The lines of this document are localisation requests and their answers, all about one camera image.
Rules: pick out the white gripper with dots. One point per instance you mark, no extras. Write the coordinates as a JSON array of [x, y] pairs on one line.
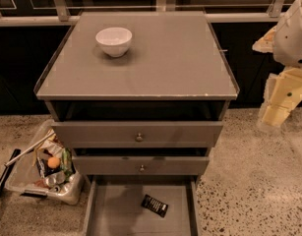
[[290, 41]]

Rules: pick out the black rxbar chocolate wrapper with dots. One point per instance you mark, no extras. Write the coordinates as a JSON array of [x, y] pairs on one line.
[[154, 205]]

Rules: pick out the grey drawer cabinet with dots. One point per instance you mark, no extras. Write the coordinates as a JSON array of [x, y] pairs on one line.
[[173, 71]]

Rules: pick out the brass top drawer knob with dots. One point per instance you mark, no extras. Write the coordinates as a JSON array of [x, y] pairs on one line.
[[139, 137]]

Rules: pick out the grey top drawer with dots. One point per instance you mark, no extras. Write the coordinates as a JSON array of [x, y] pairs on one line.
[[122, 134]]

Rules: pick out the grey drawer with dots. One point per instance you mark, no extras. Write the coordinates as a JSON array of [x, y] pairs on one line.
[[124, 165], [122, 134], [114, 206]]

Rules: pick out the grey bottom drawer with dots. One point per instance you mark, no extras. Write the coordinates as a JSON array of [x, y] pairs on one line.
[[114, 206]]

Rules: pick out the grey middle drawer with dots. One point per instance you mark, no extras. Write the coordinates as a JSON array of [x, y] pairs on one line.
[[124, 165]]

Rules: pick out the white ceramic bowl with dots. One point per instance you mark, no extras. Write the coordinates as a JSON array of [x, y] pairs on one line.
[[114, 42]]

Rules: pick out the green snack packet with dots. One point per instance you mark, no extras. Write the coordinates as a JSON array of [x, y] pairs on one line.
[[66, 163]]

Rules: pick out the white stick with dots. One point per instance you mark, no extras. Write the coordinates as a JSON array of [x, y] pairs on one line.
[[13, 160]]

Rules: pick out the orange round fruit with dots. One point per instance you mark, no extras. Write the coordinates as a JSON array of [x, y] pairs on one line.
[[53, 162]]

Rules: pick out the clear plastic bin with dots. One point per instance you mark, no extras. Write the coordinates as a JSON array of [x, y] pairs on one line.
[[29, 172]]

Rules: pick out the silver can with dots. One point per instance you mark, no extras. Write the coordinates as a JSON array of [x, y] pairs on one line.
[[55, 179]]

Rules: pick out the black flat bar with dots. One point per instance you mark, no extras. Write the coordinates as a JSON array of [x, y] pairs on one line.
[[7, 171]]

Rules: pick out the metal railing frame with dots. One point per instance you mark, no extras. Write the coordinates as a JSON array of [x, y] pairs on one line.
[[18, 13]]

